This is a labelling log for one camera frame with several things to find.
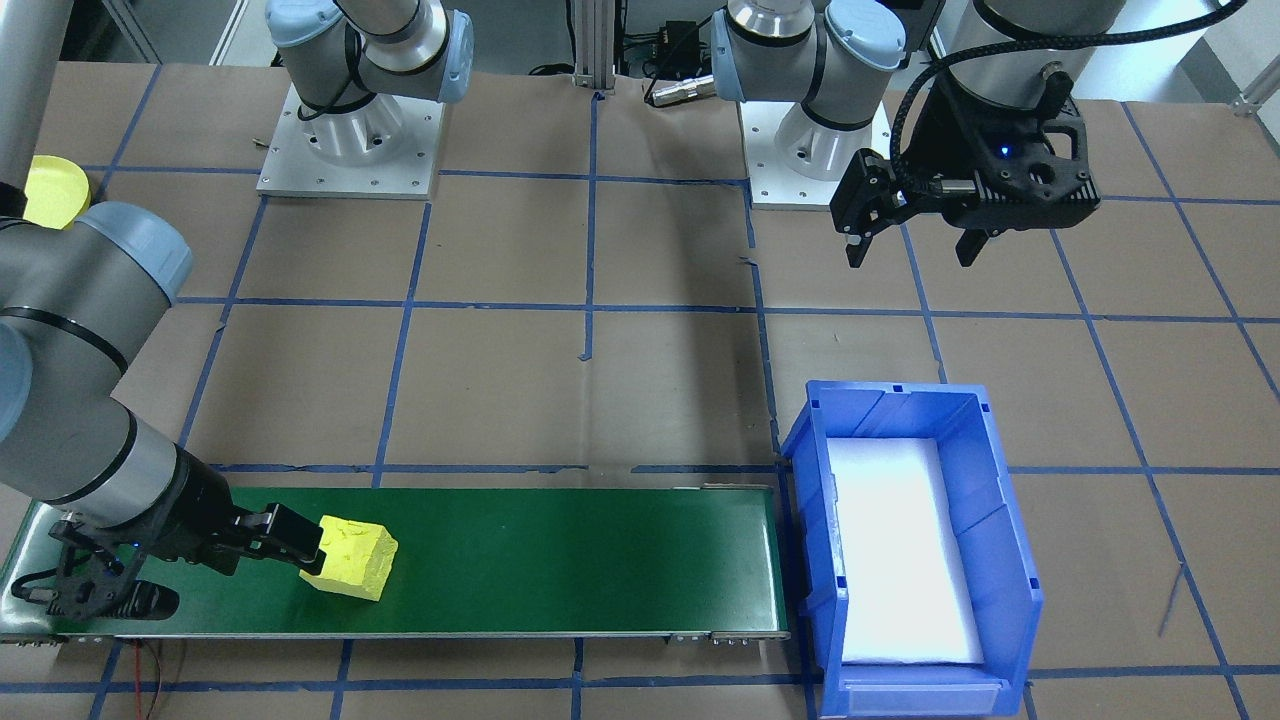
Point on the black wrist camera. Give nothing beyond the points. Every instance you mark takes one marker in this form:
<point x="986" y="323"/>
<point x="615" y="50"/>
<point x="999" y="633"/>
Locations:
<point x="100" y="590"/>
<point x="1050" y="190"/>

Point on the yellow plastic plate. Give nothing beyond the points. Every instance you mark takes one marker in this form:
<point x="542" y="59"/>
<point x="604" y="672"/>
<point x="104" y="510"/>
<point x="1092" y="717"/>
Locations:
<point x="55" y="190"/>

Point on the yellow foam block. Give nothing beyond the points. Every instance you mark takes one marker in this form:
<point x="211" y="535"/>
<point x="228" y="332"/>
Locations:
<point x="355" y="560"/>

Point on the silver metal cylinder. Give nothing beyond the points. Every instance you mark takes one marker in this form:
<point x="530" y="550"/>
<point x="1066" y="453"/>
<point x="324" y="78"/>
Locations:
<point x="680" y="90"/>

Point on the green conveyor belt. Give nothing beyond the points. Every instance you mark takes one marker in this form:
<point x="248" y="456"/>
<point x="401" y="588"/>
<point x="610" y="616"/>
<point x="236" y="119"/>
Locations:
<point x="550" y="560"/>

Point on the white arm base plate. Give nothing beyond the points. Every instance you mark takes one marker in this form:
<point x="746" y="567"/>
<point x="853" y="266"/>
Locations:
<point x="770" y="190"/>
<point x="400" y="170"/>

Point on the white foam pad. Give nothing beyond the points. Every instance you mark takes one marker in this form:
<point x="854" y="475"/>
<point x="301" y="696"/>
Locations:
<point x="900" y="560"/>

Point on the black electronic device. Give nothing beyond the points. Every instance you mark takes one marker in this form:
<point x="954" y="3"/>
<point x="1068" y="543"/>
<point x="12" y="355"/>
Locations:
<point x="685" y="42"/>

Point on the blue plastic storage bin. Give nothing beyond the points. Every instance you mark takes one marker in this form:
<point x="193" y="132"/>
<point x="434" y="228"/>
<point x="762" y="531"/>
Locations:
<point x="1000" y="600"/>

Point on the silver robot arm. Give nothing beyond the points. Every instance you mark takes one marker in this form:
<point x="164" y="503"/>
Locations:
<point x="800" y="60"/>
<point x="80" y="350"/>

